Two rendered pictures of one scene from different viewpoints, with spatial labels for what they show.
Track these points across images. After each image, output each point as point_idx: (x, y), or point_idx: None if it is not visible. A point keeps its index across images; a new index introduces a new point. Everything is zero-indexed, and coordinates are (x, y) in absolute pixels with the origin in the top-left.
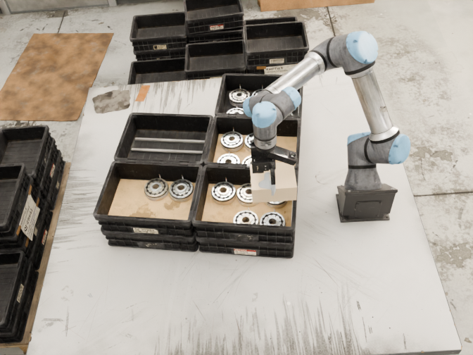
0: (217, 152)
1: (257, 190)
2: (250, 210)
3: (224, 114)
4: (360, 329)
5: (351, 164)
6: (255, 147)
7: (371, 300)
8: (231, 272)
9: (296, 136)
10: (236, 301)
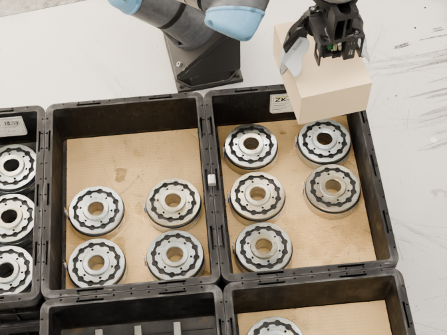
0: None
1: (367, 73)
2: (292, 193)
3: (37, 273)
4: (441, 40)
5: (177, 7)
6: (354, 3)
7: (386, 30)
8: (403, 244)
9: (63, 141)
10: None
